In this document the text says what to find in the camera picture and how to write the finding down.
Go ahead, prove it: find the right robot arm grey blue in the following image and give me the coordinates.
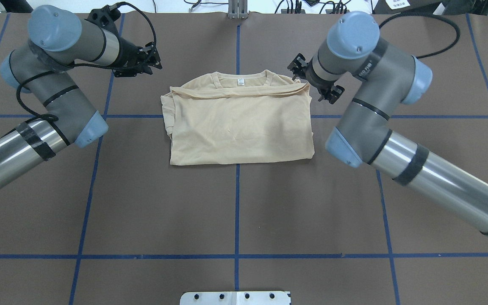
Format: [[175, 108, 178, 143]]
[[287, 11, 488, 238]]

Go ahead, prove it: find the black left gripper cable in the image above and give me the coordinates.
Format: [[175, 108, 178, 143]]
[[15, 2, 158, 123]]

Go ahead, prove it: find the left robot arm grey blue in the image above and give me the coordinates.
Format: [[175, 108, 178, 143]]
[[0, 2, 162, 189]]

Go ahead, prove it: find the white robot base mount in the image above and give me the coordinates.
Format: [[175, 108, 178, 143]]
[[179, 290, 292, 305]]

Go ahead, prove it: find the aluminium camera mount post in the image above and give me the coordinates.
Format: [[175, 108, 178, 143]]
[[227, 0, 249, 19]]

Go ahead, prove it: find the black braided right gripper cable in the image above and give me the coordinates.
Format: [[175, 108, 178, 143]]
[[377, 11, 460, 59]]

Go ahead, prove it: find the cream long-sleeve printed shirt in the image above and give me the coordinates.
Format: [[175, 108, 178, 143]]
[[160, 70, 314, 166]]

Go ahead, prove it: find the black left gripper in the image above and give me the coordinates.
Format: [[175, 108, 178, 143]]
[[86, 5, 163, 78]]

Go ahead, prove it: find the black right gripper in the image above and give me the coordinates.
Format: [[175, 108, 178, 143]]
[[287, 53, 345, 105]]

